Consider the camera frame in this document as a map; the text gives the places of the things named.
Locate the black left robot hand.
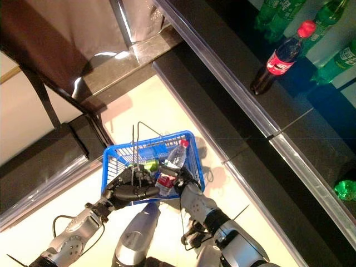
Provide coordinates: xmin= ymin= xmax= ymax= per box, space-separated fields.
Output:
xmin=101 ymin=163 xmax=161 ymax=210

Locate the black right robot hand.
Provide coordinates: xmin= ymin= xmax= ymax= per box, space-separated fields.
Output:
xmin=160 ymin=164 xmax=201 ymax=196

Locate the clear water bottle red label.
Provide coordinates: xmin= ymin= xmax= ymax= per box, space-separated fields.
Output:
xmin=154 ymin=139 xmax=190 ymax=196

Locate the blue plastic shopping basket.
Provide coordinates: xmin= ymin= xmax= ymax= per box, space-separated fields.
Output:
xmin=101 ymin=121 xmax=206 ymax=207

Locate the green bottle green cap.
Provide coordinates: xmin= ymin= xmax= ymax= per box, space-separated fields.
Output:
xmin=144 ymin=159 xmax=160 ymax=172

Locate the dark side shelving unit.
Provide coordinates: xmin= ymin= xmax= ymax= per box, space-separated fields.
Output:
xmin=0 ymin=112 xmax=113 ymax=232

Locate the Coca-Cola bottle red label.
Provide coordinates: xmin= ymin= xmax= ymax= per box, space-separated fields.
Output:
xmin=249 ymin=20 xmax=317 ymax=96

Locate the brown glossy corner panel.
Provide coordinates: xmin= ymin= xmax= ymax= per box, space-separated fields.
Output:
xmin=0 ymin=0 xmax=185 ymax=113

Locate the dark shelf board with rail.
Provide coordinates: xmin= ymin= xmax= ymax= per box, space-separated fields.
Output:
xmin=151 ymin=41 xmax=272 ymax=165
xmin=152 ymin=0 xmax=356 ymax=140
xmin=268 ymin=107 xmax=356 ymax=243
xmin=222 ymin=133 xmax=356 ymax=267

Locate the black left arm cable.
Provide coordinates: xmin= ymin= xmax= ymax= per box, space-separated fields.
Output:
xmin=52 ymin=214 xmax=106 ymax=258

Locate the black strap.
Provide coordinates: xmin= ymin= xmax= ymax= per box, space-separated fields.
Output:
xmin=23 ymin=65 xmax=63 ymax=130

